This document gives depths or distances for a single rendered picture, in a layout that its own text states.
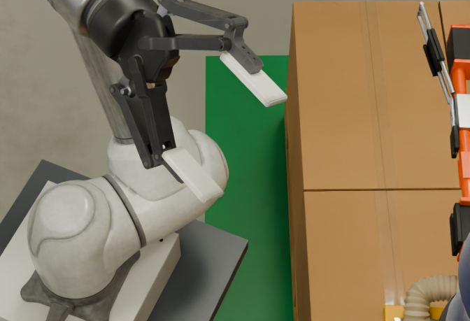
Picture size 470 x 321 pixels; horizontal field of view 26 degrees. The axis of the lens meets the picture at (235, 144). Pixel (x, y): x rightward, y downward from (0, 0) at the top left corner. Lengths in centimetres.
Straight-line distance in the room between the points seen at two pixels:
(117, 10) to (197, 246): 117
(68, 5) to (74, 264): 83
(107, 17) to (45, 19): 250
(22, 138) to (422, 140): 130
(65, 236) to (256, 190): 138
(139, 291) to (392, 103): 93
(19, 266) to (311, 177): 78
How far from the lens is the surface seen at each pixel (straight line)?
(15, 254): 207
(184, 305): 209
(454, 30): 181
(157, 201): 185
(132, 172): 183
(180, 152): 106
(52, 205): 180
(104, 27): 104
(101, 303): 198
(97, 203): 180
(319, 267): 236
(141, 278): 202
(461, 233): 159
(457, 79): 176
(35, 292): 201
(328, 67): 267
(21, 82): 338
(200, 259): 214
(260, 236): 301
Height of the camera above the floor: 266
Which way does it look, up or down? 57 degrees down
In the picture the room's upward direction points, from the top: straight up
